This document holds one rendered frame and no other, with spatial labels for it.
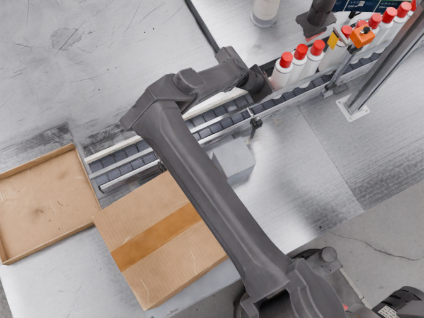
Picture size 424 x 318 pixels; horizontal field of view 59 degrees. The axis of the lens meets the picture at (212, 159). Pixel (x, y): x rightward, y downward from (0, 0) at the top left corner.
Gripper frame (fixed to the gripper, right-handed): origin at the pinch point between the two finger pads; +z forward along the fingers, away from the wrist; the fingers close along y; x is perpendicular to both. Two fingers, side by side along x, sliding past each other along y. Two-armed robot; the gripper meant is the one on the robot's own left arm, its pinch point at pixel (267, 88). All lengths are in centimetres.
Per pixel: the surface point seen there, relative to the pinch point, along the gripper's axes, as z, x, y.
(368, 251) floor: 98, 24, -67
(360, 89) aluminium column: 13.4, -21.3, -13.6
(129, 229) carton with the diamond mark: -48, 31, -26
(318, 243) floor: 85, 41, -52
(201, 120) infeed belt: -9.3, 21.0, 1.4
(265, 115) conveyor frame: 3.2, 6.0, -5.6
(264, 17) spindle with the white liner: 8.5, -9.6, 24.6
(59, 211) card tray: -37, 64, -5
